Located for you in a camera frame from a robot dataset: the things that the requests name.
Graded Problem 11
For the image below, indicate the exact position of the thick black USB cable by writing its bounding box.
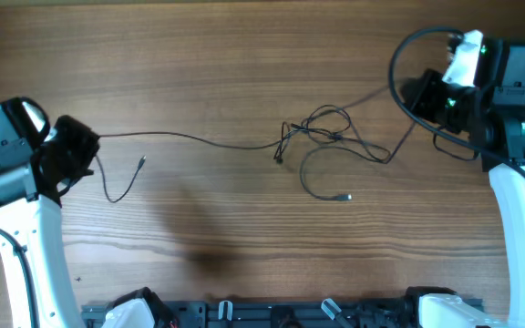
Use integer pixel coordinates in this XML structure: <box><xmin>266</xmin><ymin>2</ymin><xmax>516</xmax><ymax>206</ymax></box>
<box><xmin>298</xmin><ymin>84</ymin><xmax>418</xmax><ymax>202</ymax></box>

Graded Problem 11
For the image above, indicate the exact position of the thin black USB cable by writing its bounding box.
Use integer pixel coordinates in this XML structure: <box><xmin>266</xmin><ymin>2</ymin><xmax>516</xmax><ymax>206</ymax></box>
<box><xmin>94</xmin><ymin>104</ymin><xmax>353</xmax><ymax>204</ymax></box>

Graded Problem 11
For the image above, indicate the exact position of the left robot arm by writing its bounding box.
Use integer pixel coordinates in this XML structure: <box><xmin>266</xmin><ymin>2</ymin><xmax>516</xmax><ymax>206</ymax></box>
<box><xmin>0</xmin><ymin>97</ymin><xmax>99</xmax><ymax>327</ymax></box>

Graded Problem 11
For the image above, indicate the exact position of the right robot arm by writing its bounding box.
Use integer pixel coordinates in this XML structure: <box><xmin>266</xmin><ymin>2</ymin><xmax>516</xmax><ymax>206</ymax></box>
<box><xmin>391</xmin><ymin>31</ymin><xmax>525</xmax><ymax>327</ymax></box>

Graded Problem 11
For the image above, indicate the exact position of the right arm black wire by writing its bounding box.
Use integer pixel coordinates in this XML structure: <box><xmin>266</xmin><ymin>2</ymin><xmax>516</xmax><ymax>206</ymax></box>
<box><xmin>387</xmin><ymin>26</ymin><xmax>525</xmax><ymax>220</ymax></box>

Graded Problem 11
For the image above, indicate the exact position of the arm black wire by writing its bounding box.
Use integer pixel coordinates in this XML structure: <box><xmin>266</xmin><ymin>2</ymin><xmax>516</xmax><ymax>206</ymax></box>
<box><xmin>387</xmin><ymin>26</ymin><xmax>525</xmax><ymax>220</ymax></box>
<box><xmin>0</xmin><ymin>220</ymin><xmax>40</xmax><ymax>328</ymax></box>

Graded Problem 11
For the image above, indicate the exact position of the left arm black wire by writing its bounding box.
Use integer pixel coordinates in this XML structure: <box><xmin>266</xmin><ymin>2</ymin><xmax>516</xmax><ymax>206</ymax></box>
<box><xmin>0</xmin><ymin>220</ymin><xmax>40</xmax><ymax>328</ymax></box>

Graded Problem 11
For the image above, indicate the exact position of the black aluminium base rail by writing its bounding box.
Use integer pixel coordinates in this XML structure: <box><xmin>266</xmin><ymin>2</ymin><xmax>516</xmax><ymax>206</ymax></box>
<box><xmin>79</xmin><ymin>298</ymin><xmax>487</xmax><ymax>328</ymax></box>

